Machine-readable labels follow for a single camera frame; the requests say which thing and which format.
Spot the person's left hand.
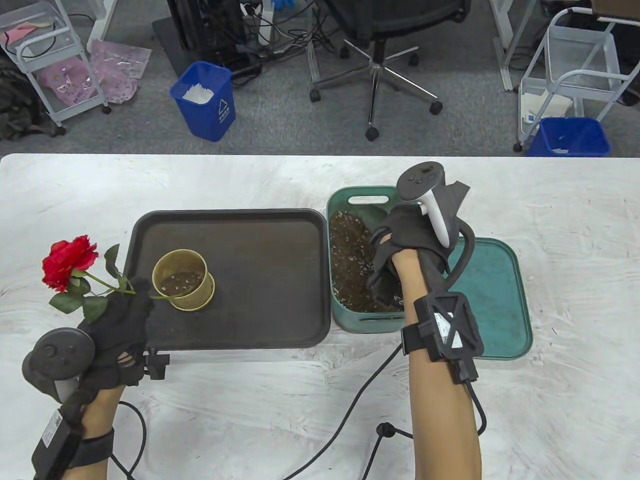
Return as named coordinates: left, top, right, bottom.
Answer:
left=75, top=276, right=156, bottom=406

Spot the person's right hand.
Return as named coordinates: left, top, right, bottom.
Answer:
left=366, top=181, right=472, bottom=301

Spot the brown potting mix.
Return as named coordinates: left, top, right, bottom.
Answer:
left=162, top=211, right=406, bottom=313

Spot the gold flower pot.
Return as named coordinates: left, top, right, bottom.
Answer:
left=152, top=249, right=216, bottom=312

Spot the red artificial rose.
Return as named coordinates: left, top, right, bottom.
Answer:
left=41, top=235, right=176, bottom=325

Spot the green bin lid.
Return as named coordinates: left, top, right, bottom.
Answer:
left=442, top=237, right=534, bottom=361

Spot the person's left forearm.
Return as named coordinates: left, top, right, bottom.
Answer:
left=50, top=385, right=126, bottom=480

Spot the person's right forearm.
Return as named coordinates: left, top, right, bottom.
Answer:
left=392, top=250, right=483, bottom=480

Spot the grey handheld controller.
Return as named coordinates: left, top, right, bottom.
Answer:
left=396, top=161, right=474, bottom=290
left=21, top=327, right=96, bottom=405

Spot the green plastic bin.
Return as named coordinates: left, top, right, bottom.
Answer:
left=326, top=186, right=416, bottom=335

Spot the black box with white label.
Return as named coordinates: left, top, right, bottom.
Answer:
left=32, top=407, right=116, bottom=480

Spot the dark brown tray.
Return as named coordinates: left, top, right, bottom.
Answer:
left=111, top=208, right=332, bottom=351

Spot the white desk leg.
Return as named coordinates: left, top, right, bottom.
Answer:
left=490, top=0, right=538, bottom=92
left=87, top=0, right=121, bottom=51

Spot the black office chair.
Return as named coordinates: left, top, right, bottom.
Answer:
left=307, top=0, right=472, bottom=142

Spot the blue trash bin white symbol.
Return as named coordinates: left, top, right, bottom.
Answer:
left=169, top=61, right=237, bottom=143

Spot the black backpack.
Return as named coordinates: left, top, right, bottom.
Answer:
left=0, top=54, right=67, bottom=142

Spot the pink plastic bag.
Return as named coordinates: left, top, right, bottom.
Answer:
left=39, top=56, right=96, bottom=106
left=90, top=40, right=152, bottom=105

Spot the black computer tower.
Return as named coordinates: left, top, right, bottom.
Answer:
left=166, top=0, right=251, bottom=71

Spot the black floor mat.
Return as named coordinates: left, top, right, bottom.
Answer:
left=151, top=17, right=201, bottom=78

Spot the brown cardboard box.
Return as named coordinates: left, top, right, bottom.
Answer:
left=592, top=0, right=640, bottom=23

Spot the pink paper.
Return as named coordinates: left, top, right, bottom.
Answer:
left=0, top=25, right=38, bottom=46

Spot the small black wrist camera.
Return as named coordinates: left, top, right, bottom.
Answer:
left=144, top=351, right=171, bottom=381
left=367, top=280, right=402, bottom=312

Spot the black cable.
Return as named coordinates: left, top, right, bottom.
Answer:
left=280, top=345, right=488, bottom=480
left=107, top=400, right=149, bottom=480

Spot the black lattice wrist mount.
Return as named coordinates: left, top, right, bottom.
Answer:
left=400, top=295, right=486, bottom=385

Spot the bundle of black cables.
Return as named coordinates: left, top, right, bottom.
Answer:
left=220, top=0, right=351, bottom=76

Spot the white wire cart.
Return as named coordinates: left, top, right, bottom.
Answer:
left=0, top=0, right=112, bottom=127
left=513, top=7, right=640, bottom=153

